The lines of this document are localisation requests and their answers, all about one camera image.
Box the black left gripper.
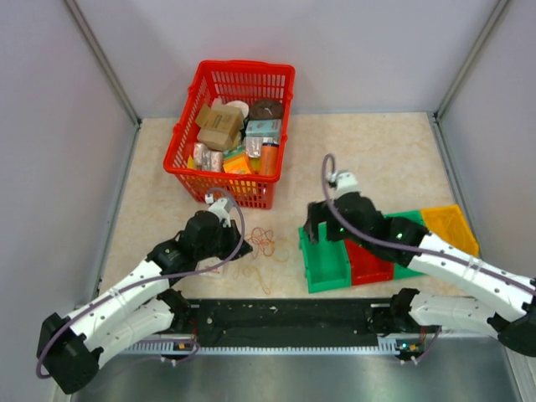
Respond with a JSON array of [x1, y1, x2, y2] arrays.
[[196, 219, 252, 260]]

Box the long yellow wire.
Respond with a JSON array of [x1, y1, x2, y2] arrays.
[[426, 207, 474, 255]]

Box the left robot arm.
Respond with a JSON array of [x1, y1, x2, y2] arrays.
[[35, 205, 252, 394]]

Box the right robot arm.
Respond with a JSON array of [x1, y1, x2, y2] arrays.
[[304, 192, 535, 357]]

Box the white tissue pack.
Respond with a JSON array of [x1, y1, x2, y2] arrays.
[[196, 258, 223, 277]]

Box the left green plastic bin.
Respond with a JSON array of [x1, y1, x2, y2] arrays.
[[298, 224, 352, 293]]

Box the green plastic bin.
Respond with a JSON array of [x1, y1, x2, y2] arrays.
[[387, 209, 425, 280], [298, 224, 352, 293]]

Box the red plastic bin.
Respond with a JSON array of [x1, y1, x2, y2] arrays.
[[344, 240, 394, 286]]

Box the orange bottle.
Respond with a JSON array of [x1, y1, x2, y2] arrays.
[[259, 142, 279, 176]]

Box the orange yellow sticky notes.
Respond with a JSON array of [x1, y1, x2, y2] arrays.
[[223, 151, 253, 175]]

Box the pink wrapped snack pack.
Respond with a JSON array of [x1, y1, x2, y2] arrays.
[[193, 142, 224, 173]]

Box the silver foil snack pack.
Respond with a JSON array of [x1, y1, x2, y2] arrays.
[[244, 137, 279, 158]]

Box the small brown cardboard box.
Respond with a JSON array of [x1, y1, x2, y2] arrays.
[[197, 129, 236, 152]]

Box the teal snack box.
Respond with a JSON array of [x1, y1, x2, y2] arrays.
[[245, 119, 281, 138]]

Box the red plastic shopping basket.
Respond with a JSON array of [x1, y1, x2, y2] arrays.
[[162, 60, 296, 209]]

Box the right green plastic bin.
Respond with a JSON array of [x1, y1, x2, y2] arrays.
[[387, 209, 425, 280]]

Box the yellow plastic bin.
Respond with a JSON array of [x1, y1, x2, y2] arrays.
[[420, 204, 480, 256]]

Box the white round plate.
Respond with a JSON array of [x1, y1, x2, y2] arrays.
[[211, 98, 250, 119]]

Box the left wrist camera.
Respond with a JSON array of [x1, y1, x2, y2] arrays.
[[205, 193, 234, 228]]

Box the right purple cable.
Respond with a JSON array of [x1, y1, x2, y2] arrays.
[[321, 153, 536, 361]]

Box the purple cable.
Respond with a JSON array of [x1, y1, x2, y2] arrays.
[[321, 153, 536, 361], [35, 187, 246, 380]]

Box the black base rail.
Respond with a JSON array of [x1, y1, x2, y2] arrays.
[[183, 297, 424, 348]]

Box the grey slotted cable duct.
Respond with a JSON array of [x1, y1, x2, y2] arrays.
[[125, 337, 399, 356]]

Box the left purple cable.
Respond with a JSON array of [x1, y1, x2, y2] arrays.
[[35, 187, 246, 380]]

